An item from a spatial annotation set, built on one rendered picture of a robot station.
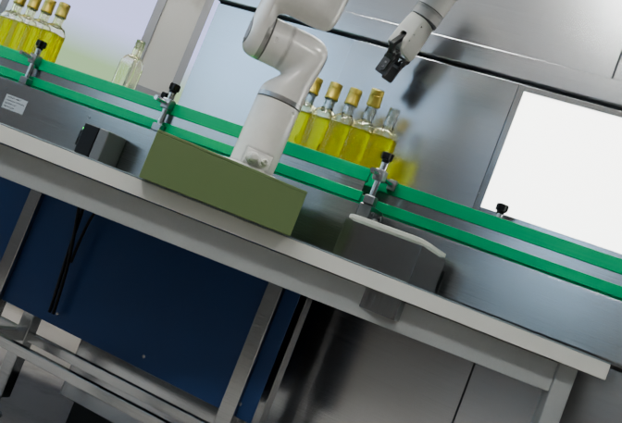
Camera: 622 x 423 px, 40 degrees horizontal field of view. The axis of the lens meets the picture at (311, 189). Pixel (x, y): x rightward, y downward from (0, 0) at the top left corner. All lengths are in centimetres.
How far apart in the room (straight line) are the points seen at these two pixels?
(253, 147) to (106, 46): 357
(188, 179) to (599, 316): 90
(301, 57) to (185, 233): 42
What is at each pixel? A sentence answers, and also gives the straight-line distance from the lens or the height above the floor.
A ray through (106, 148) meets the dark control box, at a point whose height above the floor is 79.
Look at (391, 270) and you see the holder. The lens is 168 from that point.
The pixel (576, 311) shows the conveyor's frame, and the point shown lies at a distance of 189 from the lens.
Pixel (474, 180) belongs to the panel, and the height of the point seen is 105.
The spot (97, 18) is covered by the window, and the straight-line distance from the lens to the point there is 527.
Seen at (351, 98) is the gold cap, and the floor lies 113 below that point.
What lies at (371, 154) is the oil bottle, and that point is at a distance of 207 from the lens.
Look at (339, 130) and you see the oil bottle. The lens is 211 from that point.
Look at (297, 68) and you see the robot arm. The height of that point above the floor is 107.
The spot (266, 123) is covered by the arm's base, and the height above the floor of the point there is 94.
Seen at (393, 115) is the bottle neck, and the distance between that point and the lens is 210.
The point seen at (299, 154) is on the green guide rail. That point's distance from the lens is 201.
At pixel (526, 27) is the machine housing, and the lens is 228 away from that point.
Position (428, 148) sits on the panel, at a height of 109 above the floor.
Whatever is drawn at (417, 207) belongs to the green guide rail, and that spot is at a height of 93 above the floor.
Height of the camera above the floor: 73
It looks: 4 degrees up
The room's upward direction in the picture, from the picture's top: 21 degrees clockwise
